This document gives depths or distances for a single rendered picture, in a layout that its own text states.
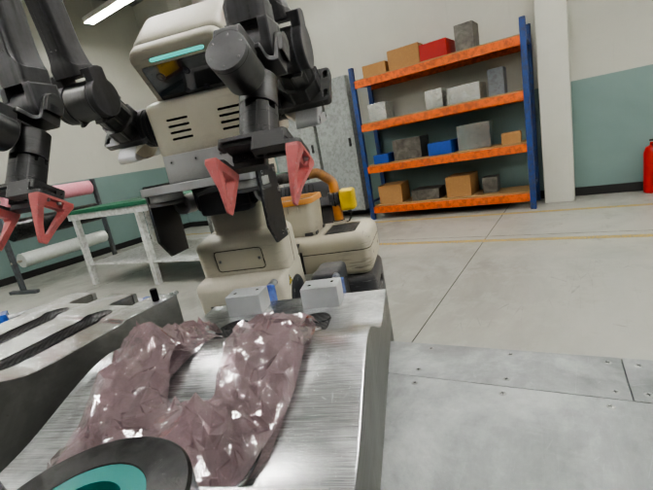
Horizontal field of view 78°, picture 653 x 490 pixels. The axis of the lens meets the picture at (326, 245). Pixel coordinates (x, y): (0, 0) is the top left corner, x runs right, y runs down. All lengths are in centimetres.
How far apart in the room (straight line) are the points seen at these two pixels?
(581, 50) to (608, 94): 57
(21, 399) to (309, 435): 34
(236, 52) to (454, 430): 48
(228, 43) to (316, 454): 47
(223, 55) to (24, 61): 43
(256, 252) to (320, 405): 67
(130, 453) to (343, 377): 16
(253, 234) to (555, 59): 468
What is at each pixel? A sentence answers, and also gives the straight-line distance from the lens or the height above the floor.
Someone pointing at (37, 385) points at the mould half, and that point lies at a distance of 55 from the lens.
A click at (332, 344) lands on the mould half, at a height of 90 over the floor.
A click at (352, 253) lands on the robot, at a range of 115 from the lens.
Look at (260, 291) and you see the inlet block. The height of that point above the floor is 88.
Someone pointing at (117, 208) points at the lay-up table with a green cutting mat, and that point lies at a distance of 476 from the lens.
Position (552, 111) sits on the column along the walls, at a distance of 530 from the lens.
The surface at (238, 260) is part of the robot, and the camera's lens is 97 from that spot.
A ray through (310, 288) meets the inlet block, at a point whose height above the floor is 88.
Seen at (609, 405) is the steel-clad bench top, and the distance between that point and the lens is 44.
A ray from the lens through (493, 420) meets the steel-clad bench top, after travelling 41.
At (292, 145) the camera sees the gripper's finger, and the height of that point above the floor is 107.
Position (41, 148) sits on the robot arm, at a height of 114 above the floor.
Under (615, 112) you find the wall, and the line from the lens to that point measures 560.
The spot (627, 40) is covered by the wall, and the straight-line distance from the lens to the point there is 563.
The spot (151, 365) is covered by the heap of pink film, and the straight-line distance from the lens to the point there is 38.
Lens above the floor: 105
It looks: 13 degrees down
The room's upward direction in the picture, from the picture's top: 11 degrees counter-clockwise
